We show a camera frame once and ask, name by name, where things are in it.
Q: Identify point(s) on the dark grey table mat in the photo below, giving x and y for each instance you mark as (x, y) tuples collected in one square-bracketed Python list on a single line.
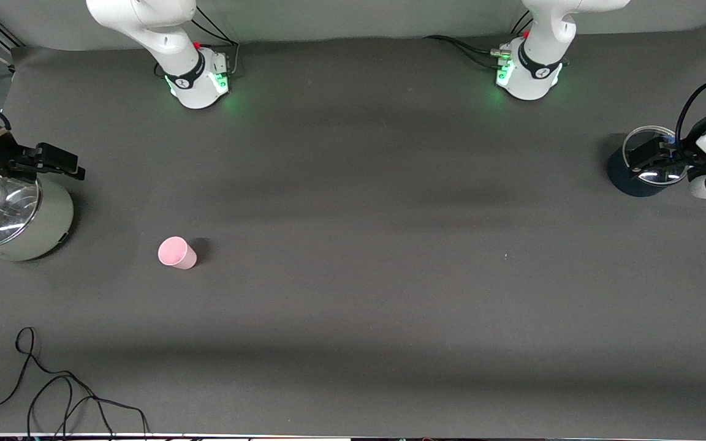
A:
[(353, 294)]

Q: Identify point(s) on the sage green cooking pot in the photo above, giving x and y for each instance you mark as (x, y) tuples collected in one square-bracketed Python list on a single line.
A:
[(40, 223)]

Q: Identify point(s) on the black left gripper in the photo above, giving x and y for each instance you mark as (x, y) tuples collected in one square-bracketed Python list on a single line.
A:
[(681, 151)]

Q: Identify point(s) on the dark blue saucepan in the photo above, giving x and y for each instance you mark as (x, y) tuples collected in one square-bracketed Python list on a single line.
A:
[(622, 180)]

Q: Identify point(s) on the pink plastic cup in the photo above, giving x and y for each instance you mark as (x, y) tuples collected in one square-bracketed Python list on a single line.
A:
[(175, 252)]

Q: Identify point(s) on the glass lid with blue knob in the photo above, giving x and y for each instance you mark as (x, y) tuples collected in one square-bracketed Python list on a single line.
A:
[(641, 136)]

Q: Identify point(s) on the aluminium frame rail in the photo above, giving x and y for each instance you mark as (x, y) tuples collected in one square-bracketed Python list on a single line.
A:
[(5, 38)]

